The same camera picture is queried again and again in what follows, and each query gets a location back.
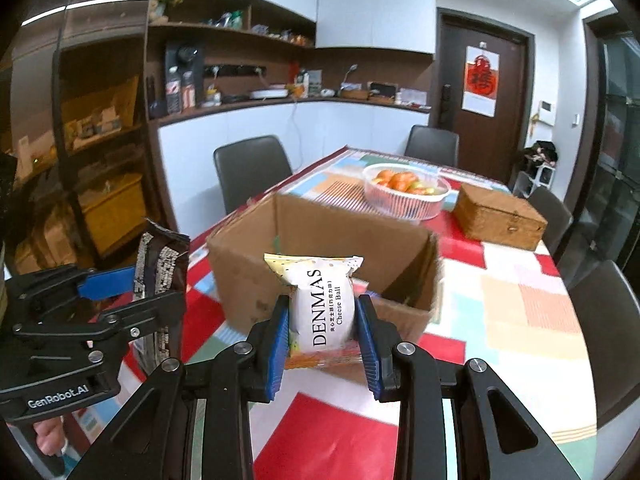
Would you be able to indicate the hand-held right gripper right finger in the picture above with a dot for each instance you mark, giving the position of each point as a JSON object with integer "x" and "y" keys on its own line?
{"x": 367, "y": 347}

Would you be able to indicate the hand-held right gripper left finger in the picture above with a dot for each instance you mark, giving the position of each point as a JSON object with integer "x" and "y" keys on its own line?
{"x": 280, "y": 347}

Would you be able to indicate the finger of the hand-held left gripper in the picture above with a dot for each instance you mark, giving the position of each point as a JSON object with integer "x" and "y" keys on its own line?
{"x": 107, "y": 282}
{"x": 150, "y": 311}

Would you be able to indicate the dark brown snack packet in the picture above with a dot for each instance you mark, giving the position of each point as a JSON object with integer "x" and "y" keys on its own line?
{"x": 167, "y": 260}

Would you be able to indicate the white snack packet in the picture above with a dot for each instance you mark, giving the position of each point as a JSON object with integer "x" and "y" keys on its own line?
{"x": 325, "y": 310}

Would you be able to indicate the brown cardboard box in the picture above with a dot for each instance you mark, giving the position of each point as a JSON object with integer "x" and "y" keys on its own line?
{"x": 240, "y": 280}

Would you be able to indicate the person's left hand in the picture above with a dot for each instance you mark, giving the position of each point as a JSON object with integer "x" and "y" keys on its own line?
{"x": 50, "y": 435}

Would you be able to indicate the wooden glass cabinet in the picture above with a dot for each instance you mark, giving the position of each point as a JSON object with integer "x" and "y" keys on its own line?
{"x": 100, "y": 160}

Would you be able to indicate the white plastic fruit basket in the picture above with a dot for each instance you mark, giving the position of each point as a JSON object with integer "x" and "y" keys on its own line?
{"x": 400, "y": 207}

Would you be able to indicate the white lower cabinets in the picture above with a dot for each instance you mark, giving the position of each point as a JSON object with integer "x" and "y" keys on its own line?
{"x": 190, "y": 145}

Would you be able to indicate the white cabinets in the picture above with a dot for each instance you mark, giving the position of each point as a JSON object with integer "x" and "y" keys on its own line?
{"x": 190, "y": 145}
{"x": 375, "y": 5}

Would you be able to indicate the green yellow fruit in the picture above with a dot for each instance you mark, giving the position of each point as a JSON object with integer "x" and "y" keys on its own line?
{"x": 425, "y": 189}

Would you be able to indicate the orange tangerine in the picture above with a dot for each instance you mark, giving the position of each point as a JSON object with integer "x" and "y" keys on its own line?
{"x": 382, "y": 176}
{"x": 403, "y": 180}

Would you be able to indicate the dark grey dining chair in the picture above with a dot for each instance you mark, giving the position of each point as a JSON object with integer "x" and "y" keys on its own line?
{"x": 432, "y": 142}
{"x": 605, "y": 340}
{"x": 250, "y": 170}
{"x": 550, "y": 215}

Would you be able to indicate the red label bottle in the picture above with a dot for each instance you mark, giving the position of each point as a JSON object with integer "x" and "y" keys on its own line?
{"x": 188, "y": 90}
{"x": 174, "y": 91}

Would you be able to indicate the small white rack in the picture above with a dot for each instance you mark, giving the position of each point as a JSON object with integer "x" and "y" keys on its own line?
{"x": 535, "y": 180}

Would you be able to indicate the dark brown door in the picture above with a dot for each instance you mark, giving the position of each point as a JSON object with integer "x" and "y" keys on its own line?
{"x": 505, "y": 152}

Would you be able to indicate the white flat tray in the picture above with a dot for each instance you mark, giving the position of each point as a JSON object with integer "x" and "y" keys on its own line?
{"x": 269, "y": 94}

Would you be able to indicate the woven tray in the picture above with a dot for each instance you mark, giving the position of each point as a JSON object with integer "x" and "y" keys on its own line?
{"x": 355, "y": 93}

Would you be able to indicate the dark bag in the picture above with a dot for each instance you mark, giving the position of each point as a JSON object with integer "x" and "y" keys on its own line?
{"x": 540, "y": 152}

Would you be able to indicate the green white carton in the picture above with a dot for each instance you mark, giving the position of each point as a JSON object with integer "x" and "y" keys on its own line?
{"x": 314, "y": 82}

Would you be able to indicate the black framed glass door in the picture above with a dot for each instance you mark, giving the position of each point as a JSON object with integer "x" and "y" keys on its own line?
{"x": 617, "y": 135}

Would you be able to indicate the white upper cabinets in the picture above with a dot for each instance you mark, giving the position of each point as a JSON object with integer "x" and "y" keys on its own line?
{"x": 375, "y": 5}

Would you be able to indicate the black wall socket strip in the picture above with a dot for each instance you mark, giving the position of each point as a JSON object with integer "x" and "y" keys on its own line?
{"x": 235, "y": 70}

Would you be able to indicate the wooden wall shelf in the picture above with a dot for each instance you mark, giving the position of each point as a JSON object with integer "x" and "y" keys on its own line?
{"x": 210, "y": 30}

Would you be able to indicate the red white wall calendar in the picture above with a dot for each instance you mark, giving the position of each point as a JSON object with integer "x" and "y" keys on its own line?
{"x": 481, "y": 80}

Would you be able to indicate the white wall intercom panel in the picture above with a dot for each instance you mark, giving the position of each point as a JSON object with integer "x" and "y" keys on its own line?
{"x": 546, "y": 113}

